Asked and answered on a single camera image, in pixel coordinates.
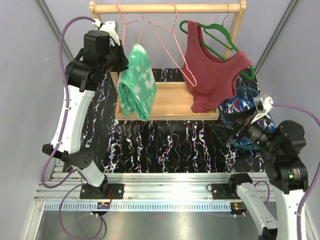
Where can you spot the blue red white trousers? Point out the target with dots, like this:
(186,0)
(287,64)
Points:
(237,104)

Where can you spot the wooden clothes rack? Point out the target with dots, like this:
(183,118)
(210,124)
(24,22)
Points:
(172,100)

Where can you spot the aluminium mounting rail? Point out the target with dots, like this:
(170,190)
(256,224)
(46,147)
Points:
(142,192)

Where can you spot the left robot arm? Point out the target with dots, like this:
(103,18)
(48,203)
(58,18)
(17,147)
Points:
(102,52)

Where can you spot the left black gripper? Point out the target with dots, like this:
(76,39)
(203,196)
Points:
(123,60)

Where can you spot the green tie-dye trousers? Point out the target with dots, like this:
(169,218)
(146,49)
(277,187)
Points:
(137,86)

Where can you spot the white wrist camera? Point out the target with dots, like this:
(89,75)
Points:
(110,27)
(263,104)

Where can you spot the maroon tank top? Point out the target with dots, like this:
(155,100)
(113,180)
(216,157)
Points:
(209,79)

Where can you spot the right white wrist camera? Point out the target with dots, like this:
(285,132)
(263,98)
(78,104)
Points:
(263,104)

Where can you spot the teal transparent plastic basin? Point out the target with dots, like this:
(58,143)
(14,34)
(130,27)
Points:
(246,92)

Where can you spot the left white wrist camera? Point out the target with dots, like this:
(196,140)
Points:
(110,27)

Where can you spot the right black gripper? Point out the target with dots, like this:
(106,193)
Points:
(225,132)

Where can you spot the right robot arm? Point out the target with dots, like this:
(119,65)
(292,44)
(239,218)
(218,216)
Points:
(287,174)

